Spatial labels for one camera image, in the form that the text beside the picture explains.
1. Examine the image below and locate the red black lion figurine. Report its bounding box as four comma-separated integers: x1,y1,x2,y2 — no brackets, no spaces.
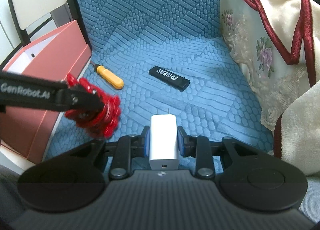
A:
65,74,121,138

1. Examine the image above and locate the white USB wall charger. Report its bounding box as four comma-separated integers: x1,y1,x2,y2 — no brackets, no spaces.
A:
149,114,179,170

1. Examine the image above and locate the pink cardboard box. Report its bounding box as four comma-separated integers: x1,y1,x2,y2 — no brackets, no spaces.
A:
0,19,93,165

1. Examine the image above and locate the black lighter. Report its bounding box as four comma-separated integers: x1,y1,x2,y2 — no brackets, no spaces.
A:
149,66,190,91

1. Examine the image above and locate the blue textured sofa cover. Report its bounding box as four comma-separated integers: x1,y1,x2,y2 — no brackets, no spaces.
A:
43,0,320,217

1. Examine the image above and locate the floral beige cushion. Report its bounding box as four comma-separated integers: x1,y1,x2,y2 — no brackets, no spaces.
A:
220,0,310,130

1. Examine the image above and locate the cream blanket with red trim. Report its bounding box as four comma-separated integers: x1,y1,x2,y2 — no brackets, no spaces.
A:
243,0,319,175

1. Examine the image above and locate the yellow handled screwdriver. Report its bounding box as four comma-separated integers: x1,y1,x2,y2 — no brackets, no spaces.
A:
90,61,124,90

